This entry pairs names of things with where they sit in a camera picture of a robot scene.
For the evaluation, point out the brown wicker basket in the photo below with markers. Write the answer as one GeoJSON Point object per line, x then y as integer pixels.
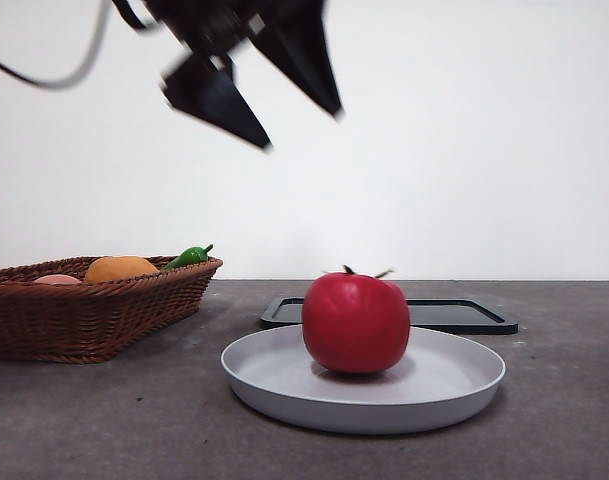
{"type": "Point", "coordinates": [84, 320]}

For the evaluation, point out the red tomato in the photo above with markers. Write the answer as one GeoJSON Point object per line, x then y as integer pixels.
{"type": "Point", "coordinates": [354, 325]}

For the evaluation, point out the pale grey round plate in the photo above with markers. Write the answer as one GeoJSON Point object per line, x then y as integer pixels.
{"type": "Point", "coordinates": [274, 385]}

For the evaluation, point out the dark rectangular tray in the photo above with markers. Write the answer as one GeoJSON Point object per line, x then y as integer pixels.
{"type": "Point", "coordinates": [444, 315]}

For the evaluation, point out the pinkish brown egg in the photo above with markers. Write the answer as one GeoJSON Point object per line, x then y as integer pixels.
{"type": "Point", "coordinates": [59, 280]}

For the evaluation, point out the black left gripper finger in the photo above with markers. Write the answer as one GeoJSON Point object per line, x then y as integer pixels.
{"type": "Point", "coordinates": [309, 55]}
{"type": "Point", "coordinates": [214, 97]}

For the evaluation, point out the green pepper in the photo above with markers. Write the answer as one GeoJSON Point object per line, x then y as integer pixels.
{"type": "Point", "coordinates": [186, 258]}

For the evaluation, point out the yellow-orange potato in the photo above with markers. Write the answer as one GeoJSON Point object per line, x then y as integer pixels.
{"type": "Point", "coordinates": [119, 269]}

